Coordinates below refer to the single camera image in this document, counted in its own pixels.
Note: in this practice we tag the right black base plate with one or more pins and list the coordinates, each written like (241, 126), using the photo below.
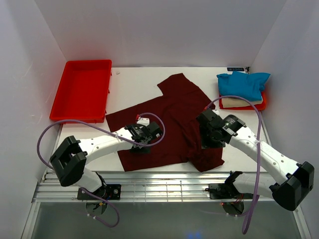
(225, 191)

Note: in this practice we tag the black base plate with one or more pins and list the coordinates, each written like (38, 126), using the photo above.
(225, 191)
(107, 192)

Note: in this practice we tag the blue folded t shirt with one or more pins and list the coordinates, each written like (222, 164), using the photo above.
(248, 86)

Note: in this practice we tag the small black label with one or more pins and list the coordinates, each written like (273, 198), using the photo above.
(237, 69)

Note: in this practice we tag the maroon t shirt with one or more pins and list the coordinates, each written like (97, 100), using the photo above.
(181, 102)

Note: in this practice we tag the beige folded t shirt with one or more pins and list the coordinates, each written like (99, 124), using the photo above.
(228, 103)

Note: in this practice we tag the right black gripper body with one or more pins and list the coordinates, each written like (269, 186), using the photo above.
(208, 140)

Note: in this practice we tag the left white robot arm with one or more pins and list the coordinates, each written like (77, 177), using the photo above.
(72, 155)

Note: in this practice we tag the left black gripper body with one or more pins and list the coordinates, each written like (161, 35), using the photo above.
(144, 149)

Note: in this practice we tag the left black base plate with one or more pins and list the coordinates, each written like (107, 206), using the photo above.
(107, 192)

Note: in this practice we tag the large red tray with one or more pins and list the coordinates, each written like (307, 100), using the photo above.
(83, 91)

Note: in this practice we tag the aluminium rail frame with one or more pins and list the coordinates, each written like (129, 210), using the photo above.
(138, 187)

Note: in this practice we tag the small red tray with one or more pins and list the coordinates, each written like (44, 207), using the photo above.
(263, 94)

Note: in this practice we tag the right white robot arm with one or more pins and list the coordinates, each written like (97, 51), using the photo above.
(287, 182)

